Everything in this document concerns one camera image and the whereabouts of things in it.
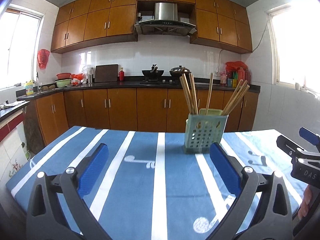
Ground person's right hand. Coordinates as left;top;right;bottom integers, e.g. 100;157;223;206
298;185;312;220

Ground green perforated utensil holder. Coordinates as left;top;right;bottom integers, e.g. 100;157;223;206
184;108;228;153

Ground red bottle on counter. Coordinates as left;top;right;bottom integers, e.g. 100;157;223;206
119;67;125;82

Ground black lidded pot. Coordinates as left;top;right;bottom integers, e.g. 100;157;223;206
169;65;190;78

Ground wooden chopstick pair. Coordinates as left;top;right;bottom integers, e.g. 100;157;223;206
221;80;249;115
227;85;249;115

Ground upper brown wall cabinets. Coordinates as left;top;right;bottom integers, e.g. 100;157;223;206
51;0;253;54

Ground lower brown kitchen cabinets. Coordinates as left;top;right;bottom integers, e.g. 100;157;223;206
23;88;259;145

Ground steel range hood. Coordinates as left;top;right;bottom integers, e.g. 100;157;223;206
135;1;197;36

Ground dark cutting board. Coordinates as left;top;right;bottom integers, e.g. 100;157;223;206
94;64;119;83

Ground black wok on stove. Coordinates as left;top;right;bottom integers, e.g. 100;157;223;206
142;64;164;79

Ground blue white striped tablecloth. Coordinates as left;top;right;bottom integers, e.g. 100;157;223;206
6;126;306;239

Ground yellow detergent bottle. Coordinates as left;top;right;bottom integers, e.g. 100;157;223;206
25;80;34;95

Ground green basin on counter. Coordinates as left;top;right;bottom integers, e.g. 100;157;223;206
55;79;71;88

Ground red plastic bag hanging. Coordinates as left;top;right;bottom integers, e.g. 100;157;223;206
37;49;50;69

